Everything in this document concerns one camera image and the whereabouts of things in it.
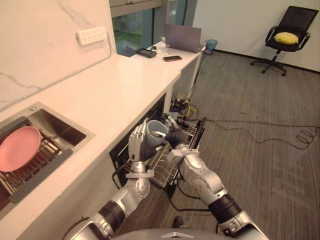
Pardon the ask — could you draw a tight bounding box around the black equipment under counter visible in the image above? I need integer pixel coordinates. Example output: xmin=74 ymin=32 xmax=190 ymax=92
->
xmin=170 ymin=93 xmax=191 ymax=114

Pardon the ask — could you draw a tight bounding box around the stainless steel sink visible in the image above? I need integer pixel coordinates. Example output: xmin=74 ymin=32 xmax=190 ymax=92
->
xmin=0 ymin=101 xmax=96 ymax=219

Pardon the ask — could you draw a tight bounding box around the window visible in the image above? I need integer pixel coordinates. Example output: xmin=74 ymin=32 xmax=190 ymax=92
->
xmin=109 ymin=0 xmax=188 ymax=55

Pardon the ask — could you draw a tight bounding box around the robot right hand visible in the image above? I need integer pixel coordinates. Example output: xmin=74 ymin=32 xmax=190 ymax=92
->
xmin=152 ymin=117 xmax=188 ymax=151

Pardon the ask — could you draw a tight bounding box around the yellow cable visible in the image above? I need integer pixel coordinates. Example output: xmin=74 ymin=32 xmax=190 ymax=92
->
xmin=184 ymin=104 xmax=200 ymax=119

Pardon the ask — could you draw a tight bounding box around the robot dark foot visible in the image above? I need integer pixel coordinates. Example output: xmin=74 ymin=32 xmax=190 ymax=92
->
xmin=172 ymin=216 xmax=185 ymax=229

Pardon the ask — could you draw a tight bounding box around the black office chair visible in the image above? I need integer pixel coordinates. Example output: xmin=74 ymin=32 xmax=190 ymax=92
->
xmin=250 ymin=5 xmax=320 ymax=77

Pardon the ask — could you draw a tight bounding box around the black robot tether cable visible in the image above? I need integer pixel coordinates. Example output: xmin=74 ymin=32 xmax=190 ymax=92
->
xmin=163 ymin=172 xmax=214 ymax=213

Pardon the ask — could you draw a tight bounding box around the white wall power strip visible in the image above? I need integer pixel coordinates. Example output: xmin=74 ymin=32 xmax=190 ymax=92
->
xmin=75 ymin=25 xmax=109 ymax=46

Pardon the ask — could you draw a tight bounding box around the blue-grey cup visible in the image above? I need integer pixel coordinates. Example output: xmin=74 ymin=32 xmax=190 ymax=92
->
xmin=145 ymin=119 xmax=170 ymax=149

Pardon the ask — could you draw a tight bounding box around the yellow seat cushion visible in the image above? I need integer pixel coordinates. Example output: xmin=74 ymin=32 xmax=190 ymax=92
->
xmin=273 ymin=32 xmax=299 ymax=46

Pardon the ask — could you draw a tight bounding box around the blue mesh waste basket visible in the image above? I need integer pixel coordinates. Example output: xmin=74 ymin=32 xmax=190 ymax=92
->
xmin=204 ymin=39 xmax=218 ymax=56

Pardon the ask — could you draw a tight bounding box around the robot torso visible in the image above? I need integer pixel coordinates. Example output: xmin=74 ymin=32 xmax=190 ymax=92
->
xmin=114 ymin=226 xmax=222 ymax=240

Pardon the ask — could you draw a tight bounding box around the dishwasher door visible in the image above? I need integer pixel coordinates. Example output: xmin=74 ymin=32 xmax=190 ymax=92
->
xmin=186 ymin=117 xmax=208 ymax=151

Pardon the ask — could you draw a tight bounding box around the black handheld device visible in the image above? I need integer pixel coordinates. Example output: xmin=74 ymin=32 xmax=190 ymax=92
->
xmin=134 ymin=47 xmax=157 ymax=59

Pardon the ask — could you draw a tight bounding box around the black floor cable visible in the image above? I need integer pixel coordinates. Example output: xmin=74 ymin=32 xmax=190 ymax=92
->
xmin=204 ymin=117 xmax=320 ymax=151

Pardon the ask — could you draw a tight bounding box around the built-in dishwasher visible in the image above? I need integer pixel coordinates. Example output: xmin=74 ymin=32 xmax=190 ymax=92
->
xmin=109 ymin=92 xmax=168 ymax=190

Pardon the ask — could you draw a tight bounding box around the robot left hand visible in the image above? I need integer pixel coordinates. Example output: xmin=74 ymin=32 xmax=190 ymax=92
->
xmin=128 ymin=118 xmax=161 ymax=163

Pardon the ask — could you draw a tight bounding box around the grey sink drying rack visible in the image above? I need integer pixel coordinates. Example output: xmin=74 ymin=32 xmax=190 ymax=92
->
xmin=0 ymin=116 xmax=74 ymax=204

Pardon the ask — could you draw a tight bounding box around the grey laptop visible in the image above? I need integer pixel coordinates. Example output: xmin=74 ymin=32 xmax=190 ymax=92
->
xmin=163 ymin=23 xmax=206 ymax=54

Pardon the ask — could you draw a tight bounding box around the wire dishwasher rack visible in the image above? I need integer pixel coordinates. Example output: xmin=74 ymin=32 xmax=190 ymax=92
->
xmin=123 ymin=112 xmax=201 ymax=189

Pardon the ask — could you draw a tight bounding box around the pink plate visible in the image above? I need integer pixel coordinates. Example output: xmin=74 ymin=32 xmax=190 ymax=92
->
xmin=0 ymin=125 xmax=42 ymax=173

